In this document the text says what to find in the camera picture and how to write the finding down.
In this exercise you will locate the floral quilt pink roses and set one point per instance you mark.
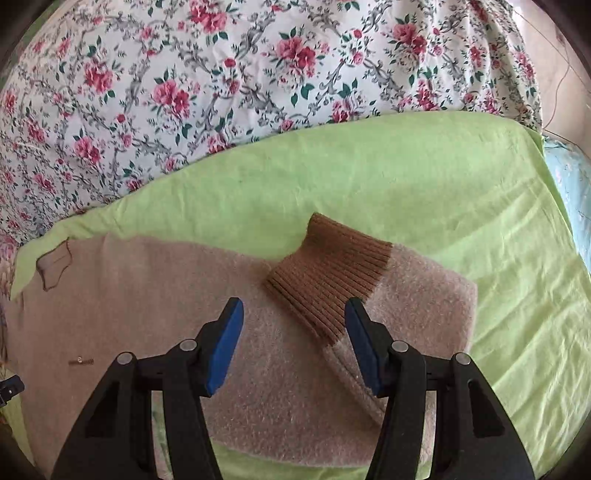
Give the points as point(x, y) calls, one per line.
point(110, 95)

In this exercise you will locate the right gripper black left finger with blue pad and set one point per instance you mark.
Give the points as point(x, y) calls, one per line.
point(112, 436)

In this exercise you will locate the beige sweater brown cuffs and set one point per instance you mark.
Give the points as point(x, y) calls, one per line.
point(294, 390)

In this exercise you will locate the light blue patterned pillow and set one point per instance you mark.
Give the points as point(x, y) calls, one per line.
point(570, 170)

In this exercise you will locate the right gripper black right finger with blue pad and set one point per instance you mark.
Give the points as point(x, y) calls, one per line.
point(474, 439)

